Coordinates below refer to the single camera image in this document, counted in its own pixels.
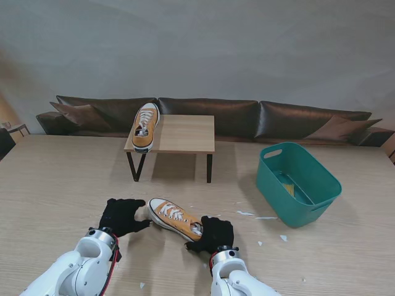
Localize brown leather sofa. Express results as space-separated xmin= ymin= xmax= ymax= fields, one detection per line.
xmin=36 ymin=94 xmax=395 ymax=147

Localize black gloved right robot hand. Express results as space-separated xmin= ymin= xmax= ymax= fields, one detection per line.
xmin=184 ymin=215 xmax=235 ymax=255

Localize green plastic basin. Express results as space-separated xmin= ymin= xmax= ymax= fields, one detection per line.
xmin=256 ymin=141 xmax=343 ymax=229

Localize brown leather cushion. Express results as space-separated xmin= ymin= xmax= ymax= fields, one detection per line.
xmin=49 ymin=101 xmax=114 ymax=130
xmin=305 ymin=114 xmax=383 ymax=141

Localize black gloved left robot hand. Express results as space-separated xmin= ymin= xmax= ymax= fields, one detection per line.
xmin=98 ymin=199 xmax=154 ymax=238

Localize yellow canvas sneaker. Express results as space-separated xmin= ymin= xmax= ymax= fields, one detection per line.
xmin=147 ymin=197 xmax=205 ymax=243
xmin=131 ymin=102 xmax=160 ymax=154

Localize light wooden furniture edge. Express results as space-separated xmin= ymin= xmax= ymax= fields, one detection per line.
xmin=381 ymin=132 xmax=395 ymax=164

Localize red black left arm cable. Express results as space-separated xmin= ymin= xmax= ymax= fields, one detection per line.
xmin=98 ymin=233 xmax=121 ymax=296

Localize small wooden black-legged table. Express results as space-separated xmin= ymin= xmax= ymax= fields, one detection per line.
xmin=123 ymin=113 xmax=216 ymax=184

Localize light wooden side table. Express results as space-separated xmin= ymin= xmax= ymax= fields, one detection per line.
xmin=0 ymin=121 xmax=31 ymax=136

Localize dark chair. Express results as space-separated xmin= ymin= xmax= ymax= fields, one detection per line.
xmin=0 ymin=128 xmax=16 ymax=161

